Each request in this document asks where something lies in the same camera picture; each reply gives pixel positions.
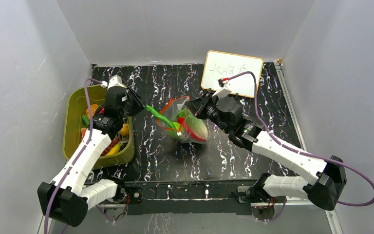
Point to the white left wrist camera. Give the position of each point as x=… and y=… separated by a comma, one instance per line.
x=115, y=81

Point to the white board orange frame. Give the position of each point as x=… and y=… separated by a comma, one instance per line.
x=224, y=65

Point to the dark green cucumber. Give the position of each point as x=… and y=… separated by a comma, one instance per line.
x=85, y=120

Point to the green lettuce head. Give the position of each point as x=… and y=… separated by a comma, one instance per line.
x=195, y=129

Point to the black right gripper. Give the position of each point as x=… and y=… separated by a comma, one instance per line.
x=201, y=106

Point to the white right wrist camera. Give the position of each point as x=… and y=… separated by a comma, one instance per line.
x=224, y=90

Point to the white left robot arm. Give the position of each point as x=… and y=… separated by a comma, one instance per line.
x=83, y=158

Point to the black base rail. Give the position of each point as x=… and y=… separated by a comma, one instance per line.
x=180, y=197

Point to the light green round fruit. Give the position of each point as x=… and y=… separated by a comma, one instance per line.
x=178, y=127

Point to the orange bumpy fruit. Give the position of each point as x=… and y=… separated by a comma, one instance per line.
x=91, y=109

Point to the green chili pepper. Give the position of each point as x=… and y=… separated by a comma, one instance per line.
x=159, y=116

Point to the clear zip top bag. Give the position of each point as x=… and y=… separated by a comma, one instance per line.
x=172, y=108

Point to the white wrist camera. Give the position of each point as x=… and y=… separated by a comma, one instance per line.
x=115, y=81
x=224, y=90

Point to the watermelon slice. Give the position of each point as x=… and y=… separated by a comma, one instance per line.
x=82, y=133

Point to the red grape bunch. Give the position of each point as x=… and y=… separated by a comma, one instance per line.
x=113, y=143

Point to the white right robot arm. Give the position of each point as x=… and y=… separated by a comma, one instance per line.
x=317, y=180

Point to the olive green plastic basket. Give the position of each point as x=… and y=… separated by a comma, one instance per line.
x=76, y=107

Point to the orange tangerine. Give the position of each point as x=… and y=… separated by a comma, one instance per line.
x=125, y=130

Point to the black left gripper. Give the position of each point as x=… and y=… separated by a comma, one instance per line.
x=140, y=103

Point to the yellow banana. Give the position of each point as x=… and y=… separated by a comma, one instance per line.
x=114, y=150

